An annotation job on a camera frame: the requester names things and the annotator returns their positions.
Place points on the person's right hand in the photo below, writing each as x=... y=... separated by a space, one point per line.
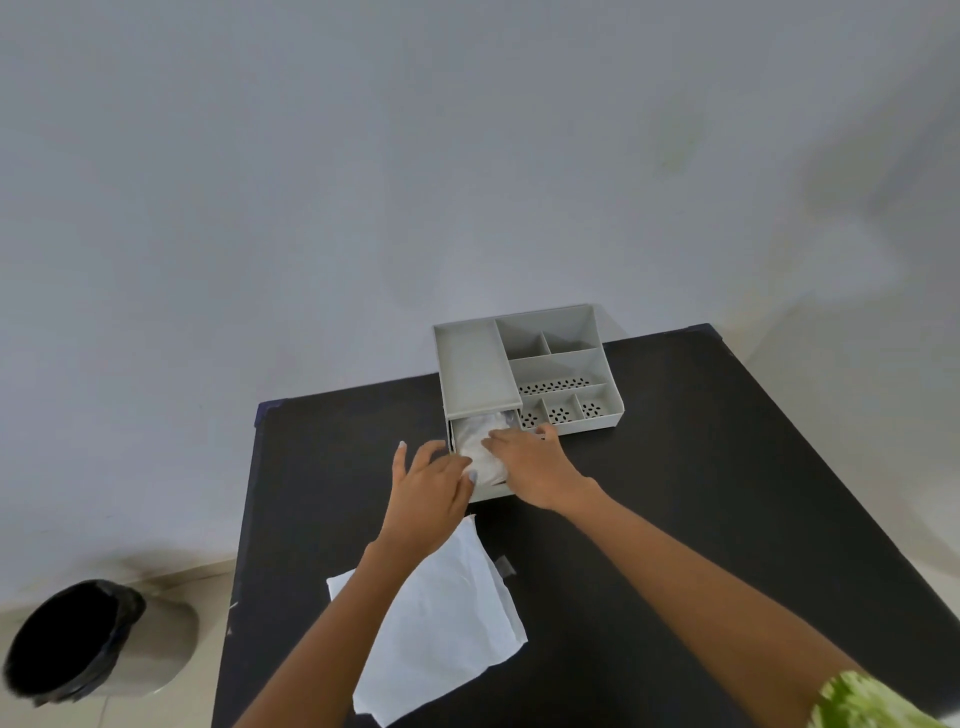
x=544 y=472

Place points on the person's left hand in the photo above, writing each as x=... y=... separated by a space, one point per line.
x=424 y=510

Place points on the person's left little finger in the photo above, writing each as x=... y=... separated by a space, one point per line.
x=400 y=466

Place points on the person's left thumb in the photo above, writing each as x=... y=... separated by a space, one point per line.
x=468 y=481

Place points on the person's right fingers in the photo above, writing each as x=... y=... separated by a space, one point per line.
x=517 y=444

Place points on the person's left forearm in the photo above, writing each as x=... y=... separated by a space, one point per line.
x=330 y=645

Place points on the person's right forearm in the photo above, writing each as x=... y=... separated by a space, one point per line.
x=705 y=600

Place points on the grey organizer drawer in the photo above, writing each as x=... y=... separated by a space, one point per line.
x=491 y=495

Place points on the grey compartment desk organizer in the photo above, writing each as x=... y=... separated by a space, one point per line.
x=480 y=367

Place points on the small grey tape piece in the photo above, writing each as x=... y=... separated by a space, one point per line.
x=505 y=566

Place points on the flat white tissue sheet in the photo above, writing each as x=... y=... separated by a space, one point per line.
x=450 y=630

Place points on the grey trash bin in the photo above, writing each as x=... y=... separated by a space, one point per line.
x=161 y=645

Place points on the black bin liner bag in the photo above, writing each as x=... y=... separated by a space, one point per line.
x=67 y=645

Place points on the green patterned sleeve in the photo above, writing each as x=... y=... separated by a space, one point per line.
x=862 y=705

